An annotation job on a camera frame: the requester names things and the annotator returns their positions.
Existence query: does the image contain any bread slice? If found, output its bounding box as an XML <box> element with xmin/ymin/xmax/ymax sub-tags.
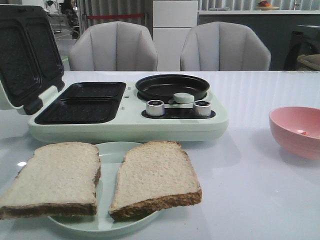
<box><xmin>108</xmin><ymin>140</ymin><xmax>202</xmax><ymax>221</ymax></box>
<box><xmin>0</xmin><ymin>142</ymin><xmax>101</xmax><ymax>220</ymax></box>

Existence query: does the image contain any pink bowl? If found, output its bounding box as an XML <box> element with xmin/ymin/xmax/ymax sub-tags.
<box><xmin>269</xmin><ymin>106</ymin><xmax>320</xmax><ymax>160</ymax></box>

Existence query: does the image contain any breakfast maker hinged lid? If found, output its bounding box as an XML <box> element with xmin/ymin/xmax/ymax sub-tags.
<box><xmin>0</xmin><ymin>4</ymin><xmax>65</xmax><ymax>115</ymax></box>

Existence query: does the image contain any mint green breakfast maker base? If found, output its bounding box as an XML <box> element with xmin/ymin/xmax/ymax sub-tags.
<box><xmin>28</xmin><ymin>82</ymin><xmax>229</xmax><ymax>144</ymax></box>

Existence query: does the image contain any left silver control knob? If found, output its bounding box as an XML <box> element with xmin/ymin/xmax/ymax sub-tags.
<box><xmin>145</xmin><ymin>100</ymin><xmax>165</xmax><ymax>117</ymax></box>

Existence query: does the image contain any silver control knob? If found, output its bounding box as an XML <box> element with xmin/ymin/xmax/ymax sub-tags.
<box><xmin>145</xmin><ymin>100</ymin><xmax>165</xmax><ymax>117</ymax></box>
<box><xmin>192</xmin><ymin>100</ymin><xmax>212</xmax><ymax>117</ymax></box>

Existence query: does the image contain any black round frying pan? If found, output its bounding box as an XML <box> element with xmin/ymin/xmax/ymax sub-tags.
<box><xmin>135</xmin><ymin>73</ymin><xmax>210</xmax><ymax>104</ymax></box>

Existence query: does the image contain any right silver control knob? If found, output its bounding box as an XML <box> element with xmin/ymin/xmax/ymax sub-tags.
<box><xmin>192</xmin><ymin>100</ymin><xmax>212</xmax><ymax>117</ymax></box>

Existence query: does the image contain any mint green round plate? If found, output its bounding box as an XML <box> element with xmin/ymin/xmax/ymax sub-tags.
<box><xmin>49</xmin><ymin>141</ymin><xmax>160</xmax><ymax>239</ymax></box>

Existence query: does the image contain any left grey upholstered chair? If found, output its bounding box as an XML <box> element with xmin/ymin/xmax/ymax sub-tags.
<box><xmin>68</xmin><ymin>21</ymin><xmax>158</xmax><ymax>72</ymax></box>

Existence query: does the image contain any grey upholstered chair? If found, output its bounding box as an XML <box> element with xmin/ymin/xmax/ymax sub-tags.
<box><xmin>68</xmin><ymin>21</ymin><xmax>158</xmax><ymax>72</ymax></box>
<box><xmin>180</xmin><ymin>21</ymin><xmax>271</xmax><ymax>72</ymax></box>

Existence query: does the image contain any right grey upholstered chair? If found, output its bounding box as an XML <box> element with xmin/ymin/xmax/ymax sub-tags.
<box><xmin>180</xmin><ymin>21</ymin><xmax>271</xmax><ymax>72</ymax></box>

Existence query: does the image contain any seated person in background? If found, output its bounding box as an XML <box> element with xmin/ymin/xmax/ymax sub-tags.
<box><xmin>61</xmin><ymin>0</ymin><xmax>80</xmax><ymax>40</ymax></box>

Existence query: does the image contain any grey counter with white top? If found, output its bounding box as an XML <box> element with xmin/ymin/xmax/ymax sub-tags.
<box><xmin>198</xmin><ymin>10</ymin><xmax>320</xmax><ymax>71</ymax></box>

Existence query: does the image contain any fruit plate on counter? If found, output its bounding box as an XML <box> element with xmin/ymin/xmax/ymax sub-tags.
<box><xmin>256</xmin><ymin>0</ymin><xmax>280</xmax><ymax>11</ymax></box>

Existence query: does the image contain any beige cushion at right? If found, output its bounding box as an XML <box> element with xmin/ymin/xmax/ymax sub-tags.
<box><xmin>297</xmin><ymin>54</ymin><xmax>320</xmax><ymax>72</ymax></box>

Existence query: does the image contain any dark appliance at right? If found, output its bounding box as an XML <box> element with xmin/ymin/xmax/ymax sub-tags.
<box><xmin>283</xmin><ymin>24</ymin><xmax>320</xmax><ymax>71</ymax></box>

